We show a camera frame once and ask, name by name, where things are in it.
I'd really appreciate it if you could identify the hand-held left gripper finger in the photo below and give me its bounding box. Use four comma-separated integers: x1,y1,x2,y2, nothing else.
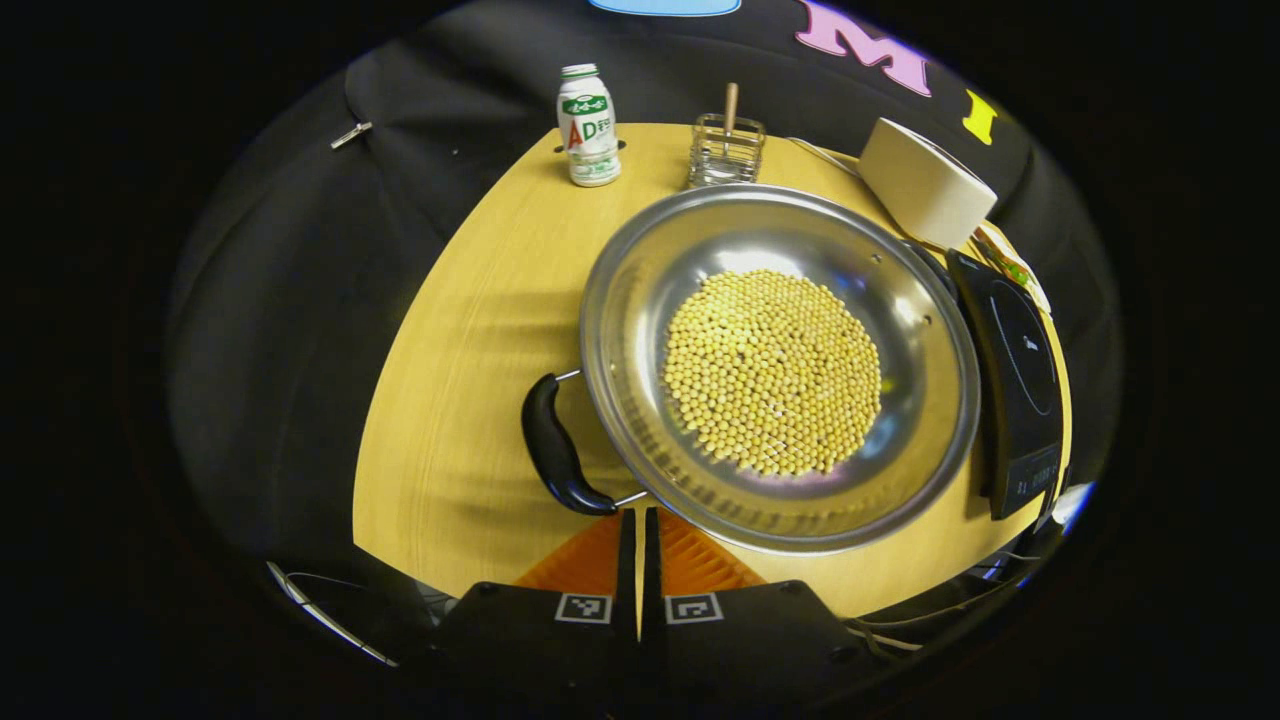
645,508,871,691
435,508,639,691

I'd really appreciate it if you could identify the pile of soybeans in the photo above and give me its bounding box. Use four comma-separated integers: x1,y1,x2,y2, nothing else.
662,268,883,478

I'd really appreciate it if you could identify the steel pot with black handle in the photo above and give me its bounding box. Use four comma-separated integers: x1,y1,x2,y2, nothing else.
520,183,983,556

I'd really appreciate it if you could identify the black induction cooktop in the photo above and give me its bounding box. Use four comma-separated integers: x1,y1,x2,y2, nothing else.
945,250,1064,521

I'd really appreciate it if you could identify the white plastic drink bottle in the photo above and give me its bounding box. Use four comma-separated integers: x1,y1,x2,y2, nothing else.
556,63,622,188

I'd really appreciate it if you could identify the sandwich with lettuce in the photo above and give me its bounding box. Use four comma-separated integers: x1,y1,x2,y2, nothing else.
985,235,1036,291

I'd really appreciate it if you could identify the white toaster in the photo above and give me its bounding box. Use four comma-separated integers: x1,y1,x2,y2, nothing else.
858,117,999,251

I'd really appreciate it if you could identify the small white plate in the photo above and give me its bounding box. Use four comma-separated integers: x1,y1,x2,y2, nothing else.
975,222,1052,313

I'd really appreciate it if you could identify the wire mesh utensil basket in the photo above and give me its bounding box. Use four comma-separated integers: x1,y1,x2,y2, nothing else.
688,113,767,190

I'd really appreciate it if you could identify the white toaster cable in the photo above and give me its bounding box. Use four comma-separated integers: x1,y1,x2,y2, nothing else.
785,137,862,181

